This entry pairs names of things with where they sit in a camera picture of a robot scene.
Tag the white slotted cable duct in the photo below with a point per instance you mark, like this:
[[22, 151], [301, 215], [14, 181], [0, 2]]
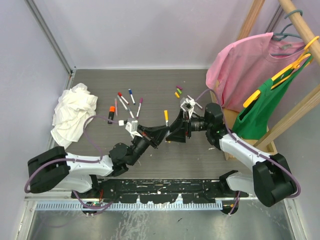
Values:
[[178, 205]]

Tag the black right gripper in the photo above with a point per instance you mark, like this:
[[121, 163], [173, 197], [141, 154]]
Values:
[[179, 127]]

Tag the grey-blue clothes hanger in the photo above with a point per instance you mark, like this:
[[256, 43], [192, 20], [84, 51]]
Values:
[[279, 36]]

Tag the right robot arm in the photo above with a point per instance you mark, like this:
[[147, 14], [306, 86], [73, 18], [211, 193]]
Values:
[[270, 178]]

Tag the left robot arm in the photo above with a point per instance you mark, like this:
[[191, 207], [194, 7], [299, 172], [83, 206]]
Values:
[[56, 168]]

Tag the white crumpled cloth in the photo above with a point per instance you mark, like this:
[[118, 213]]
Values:
[[74, 107]]

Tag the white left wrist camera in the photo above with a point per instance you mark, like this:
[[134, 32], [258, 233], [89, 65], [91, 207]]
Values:
[[131, 126]]

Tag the yellow clothes hanger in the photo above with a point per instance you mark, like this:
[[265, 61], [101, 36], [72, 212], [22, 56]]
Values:
[[284, 74]]

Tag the wooden hanging rod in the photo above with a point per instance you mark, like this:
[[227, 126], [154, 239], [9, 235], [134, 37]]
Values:
[[310, 39]]

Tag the red capped white marker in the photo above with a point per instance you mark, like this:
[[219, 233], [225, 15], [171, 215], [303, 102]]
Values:
[[123, 98]]

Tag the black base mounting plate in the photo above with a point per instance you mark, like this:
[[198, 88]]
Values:
[[158, 191]]

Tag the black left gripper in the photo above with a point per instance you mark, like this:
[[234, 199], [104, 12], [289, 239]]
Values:
[[150, 138]]

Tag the green tank top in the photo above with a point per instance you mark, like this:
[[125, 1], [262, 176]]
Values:
[[251, 123]]

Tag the pink t-shirt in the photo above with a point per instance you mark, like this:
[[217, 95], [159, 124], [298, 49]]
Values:
[[243, 66]]

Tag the yellow ended white marker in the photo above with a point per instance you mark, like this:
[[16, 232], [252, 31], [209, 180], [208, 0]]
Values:
[[166, 116]]

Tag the orange capped black highlighter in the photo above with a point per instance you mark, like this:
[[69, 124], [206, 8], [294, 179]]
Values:
[[111, 114]]

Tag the blue capped white marker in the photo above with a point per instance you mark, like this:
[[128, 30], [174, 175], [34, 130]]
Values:
[[131, 95]]

